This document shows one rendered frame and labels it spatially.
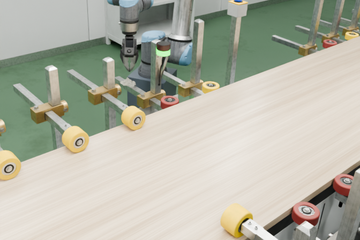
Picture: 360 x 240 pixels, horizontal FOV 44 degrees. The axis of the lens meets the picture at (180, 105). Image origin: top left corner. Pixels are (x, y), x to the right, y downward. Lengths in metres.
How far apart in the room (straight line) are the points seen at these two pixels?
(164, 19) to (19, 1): 1.79
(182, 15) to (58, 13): 2.23
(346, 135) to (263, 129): 0.33
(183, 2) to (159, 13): 2.75
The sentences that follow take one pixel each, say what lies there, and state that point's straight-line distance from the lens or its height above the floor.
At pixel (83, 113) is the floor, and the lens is 3.69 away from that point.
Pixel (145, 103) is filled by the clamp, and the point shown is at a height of 0.85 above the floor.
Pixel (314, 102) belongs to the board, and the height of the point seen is 0.90.
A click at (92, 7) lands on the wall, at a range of 4.89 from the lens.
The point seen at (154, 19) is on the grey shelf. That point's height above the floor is 0.17.
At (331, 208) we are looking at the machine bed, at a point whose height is 0.72.
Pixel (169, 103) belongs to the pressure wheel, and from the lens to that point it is 1.92.
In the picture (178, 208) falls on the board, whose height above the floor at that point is 0.90.
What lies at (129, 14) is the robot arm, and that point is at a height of 1.18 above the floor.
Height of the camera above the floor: 1.82
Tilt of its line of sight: 29 degrees down
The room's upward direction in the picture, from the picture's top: 3 degrees clockwise
